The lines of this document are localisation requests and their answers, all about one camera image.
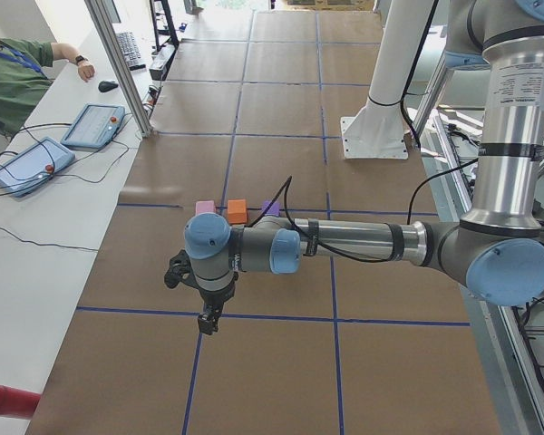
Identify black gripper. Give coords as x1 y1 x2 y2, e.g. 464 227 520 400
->
198 276 238 335

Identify orange foam cube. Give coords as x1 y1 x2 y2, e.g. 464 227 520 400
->
227 198 248 225

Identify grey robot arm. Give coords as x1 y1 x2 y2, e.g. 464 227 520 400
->
181 8 471 347

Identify person's hand with watch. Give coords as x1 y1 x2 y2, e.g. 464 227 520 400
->
77 61 95 82

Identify pink foam cube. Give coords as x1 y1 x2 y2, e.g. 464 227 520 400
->
195 200 218 216

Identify purple foam cube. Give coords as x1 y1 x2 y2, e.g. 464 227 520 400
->
261 200 280 217

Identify brown paper table cover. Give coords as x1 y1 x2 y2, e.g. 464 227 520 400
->
24 8 504 435

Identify red cylinder object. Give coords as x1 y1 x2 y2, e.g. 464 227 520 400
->
0 384 42 420

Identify far teach pendant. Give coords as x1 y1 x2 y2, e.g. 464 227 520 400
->
61 103 125 150

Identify teach pendant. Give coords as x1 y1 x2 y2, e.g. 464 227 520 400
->
61 103 125 150
0 137 75 197

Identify near teach pendant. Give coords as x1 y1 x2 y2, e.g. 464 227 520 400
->
0 137 75 197

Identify black computer mouse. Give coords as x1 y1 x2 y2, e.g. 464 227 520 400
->
98 81 119 93

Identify black keyboard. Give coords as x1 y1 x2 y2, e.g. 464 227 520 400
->
115 32 146 71

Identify person in green shirt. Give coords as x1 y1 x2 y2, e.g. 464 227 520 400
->
0 38 90 136

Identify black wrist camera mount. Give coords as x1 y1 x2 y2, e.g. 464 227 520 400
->
164 249 197 289

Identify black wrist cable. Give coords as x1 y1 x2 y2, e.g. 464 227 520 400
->
248 175 481 264

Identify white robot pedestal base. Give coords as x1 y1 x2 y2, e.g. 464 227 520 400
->
341 0 438 160

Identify grey aluminium frame post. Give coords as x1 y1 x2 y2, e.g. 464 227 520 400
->
84 0 152 138

